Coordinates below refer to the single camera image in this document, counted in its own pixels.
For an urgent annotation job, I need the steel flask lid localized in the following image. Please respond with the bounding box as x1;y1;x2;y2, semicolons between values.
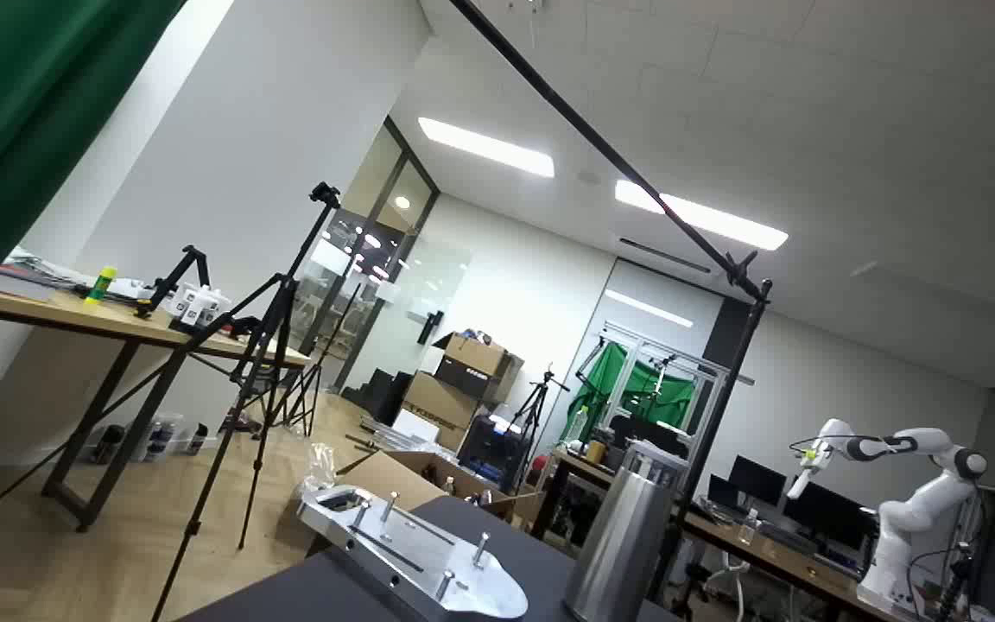
615;437;692;489

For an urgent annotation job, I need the stainless steel flask body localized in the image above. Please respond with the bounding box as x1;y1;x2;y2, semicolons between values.
564;465;681;622

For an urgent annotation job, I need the open flat cardboard box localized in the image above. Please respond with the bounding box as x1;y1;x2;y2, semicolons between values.
340;445;525;526

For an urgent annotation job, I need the small cardboard box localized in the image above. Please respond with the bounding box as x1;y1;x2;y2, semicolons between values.
440;330;525;388

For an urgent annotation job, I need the short black background tripod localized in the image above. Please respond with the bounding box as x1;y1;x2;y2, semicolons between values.
505;365;559;465

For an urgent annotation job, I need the large cardboard box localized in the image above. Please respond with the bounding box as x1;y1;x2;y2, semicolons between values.
402;369;485;435

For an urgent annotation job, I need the hanging green cloth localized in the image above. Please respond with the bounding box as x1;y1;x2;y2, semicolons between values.
564;339;634;441
619;354;704;431

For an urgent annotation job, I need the long ceiling light panel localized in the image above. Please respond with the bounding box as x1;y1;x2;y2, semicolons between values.
612;175;791;254
414;115;559;182

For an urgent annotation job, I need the black diagonal boom pole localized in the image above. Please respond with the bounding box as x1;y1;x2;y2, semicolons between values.
446;0;777;306

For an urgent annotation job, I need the clear plastic cup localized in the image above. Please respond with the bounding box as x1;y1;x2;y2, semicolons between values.
304;437;341;498

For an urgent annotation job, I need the black vertical stand pole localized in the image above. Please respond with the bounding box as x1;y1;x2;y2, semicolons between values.
647;290;774;604

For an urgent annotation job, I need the silver metal plate with pegs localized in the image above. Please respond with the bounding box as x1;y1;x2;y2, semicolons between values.
294;475;531;622

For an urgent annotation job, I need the white objects pile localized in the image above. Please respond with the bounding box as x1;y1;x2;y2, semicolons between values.
167;283;240;336

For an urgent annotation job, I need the black computer monitor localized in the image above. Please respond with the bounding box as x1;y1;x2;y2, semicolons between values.
780;480;870;552
726;452;791;510

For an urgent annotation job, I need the small black tabletop tripod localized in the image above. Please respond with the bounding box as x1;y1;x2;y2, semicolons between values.
133;240;214;322

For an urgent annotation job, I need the long wooden office desk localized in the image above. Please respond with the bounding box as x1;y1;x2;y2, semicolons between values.
549;445;909;622

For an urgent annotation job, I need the green yellow bottle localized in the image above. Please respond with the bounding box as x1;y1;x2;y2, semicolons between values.
83;261;122;309

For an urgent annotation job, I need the wooden table with black legs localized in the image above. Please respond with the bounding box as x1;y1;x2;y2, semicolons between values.
0;281;318;536

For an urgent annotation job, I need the green cloth backdrop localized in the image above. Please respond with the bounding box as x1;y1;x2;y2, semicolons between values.
0;0;190;322

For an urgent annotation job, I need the tall black camera tripod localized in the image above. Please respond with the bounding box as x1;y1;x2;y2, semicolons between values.
0;180;347;622

